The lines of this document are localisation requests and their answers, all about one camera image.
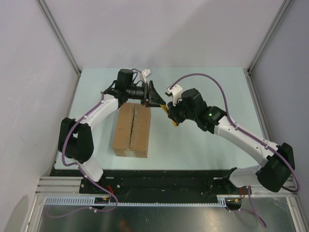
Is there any aluminium frame post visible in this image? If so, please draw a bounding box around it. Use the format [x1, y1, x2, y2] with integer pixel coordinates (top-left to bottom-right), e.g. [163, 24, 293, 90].
[247, 0, 294, 73]
[35, 0, 82, 75]

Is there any aluminium front rail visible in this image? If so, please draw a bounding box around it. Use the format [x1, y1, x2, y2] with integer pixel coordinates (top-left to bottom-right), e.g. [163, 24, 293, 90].
[35, 176, 296, 197]

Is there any left aluminium frame post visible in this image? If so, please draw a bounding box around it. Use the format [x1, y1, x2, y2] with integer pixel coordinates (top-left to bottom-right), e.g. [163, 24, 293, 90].
[35, 0, 82, 75]

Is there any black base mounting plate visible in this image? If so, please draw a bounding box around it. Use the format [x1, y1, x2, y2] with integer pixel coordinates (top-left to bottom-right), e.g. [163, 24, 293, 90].
[49, 169, 253, 204]

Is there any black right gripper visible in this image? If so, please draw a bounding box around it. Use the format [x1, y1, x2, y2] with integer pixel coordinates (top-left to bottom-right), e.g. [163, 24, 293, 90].
[167, 96, 197, 124]

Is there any yellow utility knife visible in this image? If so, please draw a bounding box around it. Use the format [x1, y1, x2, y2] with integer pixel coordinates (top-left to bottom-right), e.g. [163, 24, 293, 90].
[160, 104, 178, 127]

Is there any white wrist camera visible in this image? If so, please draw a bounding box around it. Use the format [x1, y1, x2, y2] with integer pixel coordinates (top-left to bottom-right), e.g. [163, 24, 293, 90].
[165, 85, 183, 106]
[140, 69, 152, 83]

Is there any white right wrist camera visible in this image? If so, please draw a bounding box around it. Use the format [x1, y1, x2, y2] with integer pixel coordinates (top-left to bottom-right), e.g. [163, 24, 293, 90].
[165, 85, 183, 106]

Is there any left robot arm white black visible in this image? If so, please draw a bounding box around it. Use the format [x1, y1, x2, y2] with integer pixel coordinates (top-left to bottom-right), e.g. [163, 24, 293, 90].
[57, 68, 166, 193]

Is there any grey slotted cable duct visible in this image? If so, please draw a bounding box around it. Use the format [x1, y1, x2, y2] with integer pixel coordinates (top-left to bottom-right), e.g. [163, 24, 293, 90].
[44, 195, 228, 206]

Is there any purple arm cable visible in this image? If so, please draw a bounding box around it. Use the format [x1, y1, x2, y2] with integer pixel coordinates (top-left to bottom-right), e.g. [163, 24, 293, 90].
[45, 91, 119, 218]
[169, 73, 299, 229]

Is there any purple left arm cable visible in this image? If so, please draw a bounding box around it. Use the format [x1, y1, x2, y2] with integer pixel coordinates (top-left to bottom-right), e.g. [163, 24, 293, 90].
[45, 91, 119, 218]

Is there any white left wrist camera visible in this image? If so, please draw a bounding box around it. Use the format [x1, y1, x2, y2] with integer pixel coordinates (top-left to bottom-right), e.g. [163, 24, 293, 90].
[140, 69, 152, 83]

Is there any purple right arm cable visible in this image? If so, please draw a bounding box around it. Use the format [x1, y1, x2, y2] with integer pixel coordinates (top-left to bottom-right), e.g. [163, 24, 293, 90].
[169, 73, 299, 229]

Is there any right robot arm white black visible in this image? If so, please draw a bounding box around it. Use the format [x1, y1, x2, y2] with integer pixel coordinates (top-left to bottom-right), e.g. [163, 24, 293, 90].
[166, 85, 295, 194]

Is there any right aluminium frame post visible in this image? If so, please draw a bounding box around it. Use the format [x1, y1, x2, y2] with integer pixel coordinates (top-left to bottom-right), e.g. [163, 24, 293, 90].
[247, 0, 294, 73]

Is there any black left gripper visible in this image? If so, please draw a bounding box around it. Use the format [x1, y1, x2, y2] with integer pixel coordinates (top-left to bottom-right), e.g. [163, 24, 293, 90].
[126, 81, 166, 108]

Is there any brown cardboard express box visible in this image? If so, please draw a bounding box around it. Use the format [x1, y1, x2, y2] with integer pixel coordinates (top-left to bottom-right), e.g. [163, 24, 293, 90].
[112, 103, 151, 158]

